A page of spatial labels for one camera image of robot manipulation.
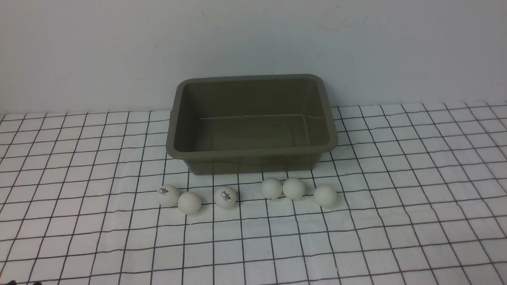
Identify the olive green plastic bin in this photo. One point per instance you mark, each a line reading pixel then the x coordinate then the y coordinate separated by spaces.
pixel 251 124

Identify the white logo ball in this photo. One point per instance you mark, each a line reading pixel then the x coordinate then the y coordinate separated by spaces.
pixel 225 197
pixel 168 195

